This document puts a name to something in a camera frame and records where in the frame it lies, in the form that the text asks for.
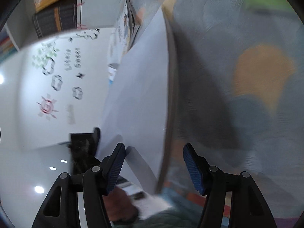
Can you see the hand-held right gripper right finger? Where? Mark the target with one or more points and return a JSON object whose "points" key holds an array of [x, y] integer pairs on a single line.
{"points": [[193, 171]]}

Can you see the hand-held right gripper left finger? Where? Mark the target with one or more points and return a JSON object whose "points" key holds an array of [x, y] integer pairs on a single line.
{"points": [[116, 168]]}

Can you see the plain white book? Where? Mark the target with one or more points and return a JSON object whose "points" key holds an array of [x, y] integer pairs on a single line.
{"points": [[142, 87]]}

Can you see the stack of books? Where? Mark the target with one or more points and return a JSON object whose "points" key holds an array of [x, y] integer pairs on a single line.
{"points": [[129, 21]]}

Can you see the row of mixed picture books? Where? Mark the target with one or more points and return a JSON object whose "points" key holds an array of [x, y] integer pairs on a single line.
{"points": [[7, 45]]}

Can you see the person's left hand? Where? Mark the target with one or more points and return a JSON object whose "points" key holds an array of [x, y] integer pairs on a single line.
{"points": [[121, 206]]}

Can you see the dark boxed book set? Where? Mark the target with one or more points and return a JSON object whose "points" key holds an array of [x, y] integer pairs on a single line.
{"points": [[52, 21]]}

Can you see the white bookshelf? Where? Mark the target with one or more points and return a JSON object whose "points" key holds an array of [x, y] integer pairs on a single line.
{"points": [[99, 4]]}

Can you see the white wall switch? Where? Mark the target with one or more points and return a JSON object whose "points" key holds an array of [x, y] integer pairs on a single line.
{"points": [[70, 114]]}

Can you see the red sun wall sticker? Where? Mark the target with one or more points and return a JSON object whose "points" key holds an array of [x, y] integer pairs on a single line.
{"points": [[47, 106]]}

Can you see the cloud outline wall sticker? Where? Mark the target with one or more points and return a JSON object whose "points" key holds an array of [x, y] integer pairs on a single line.
{"points": [[57, 83], [48, 67], [78, 93]]}

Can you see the black bird wall sticker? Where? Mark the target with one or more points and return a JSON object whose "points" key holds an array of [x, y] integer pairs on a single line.
{"points": [[80, 75]]}

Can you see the black lettering wall sticker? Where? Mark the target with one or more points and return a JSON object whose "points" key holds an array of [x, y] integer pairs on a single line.
{"points": [[72, 59]]}

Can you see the green tree wall sticker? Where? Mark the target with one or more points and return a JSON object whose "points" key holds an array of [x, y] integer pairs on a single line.
{"points": [[44, 57]]}

